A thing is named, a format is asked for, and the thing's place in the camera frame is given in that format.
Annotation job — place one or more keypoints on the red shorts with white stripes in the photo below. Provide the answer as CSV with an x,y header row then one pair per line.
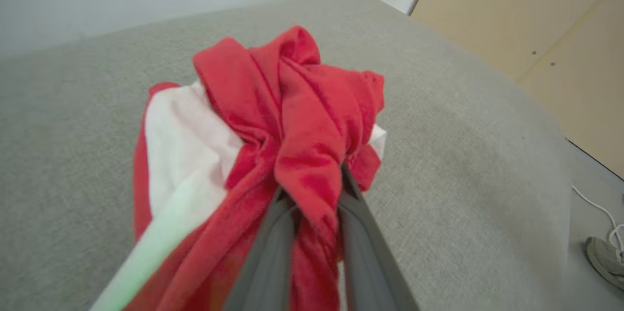
x,y
302,106

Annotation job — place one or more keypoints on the beige wooden cabinet panel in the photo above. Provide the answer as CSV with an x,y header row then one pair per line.
x,y
512,9

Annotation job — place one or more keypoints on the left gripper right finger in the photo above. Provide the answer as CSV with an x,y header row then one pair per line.
x,y
370,272

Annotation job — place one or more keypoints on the round metal floor socket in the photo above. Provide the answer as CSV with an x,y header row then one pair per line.
x,y
604,258

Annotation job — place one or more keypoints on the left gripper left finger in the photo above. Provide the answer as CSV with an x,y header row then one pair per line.
x,y
268,272

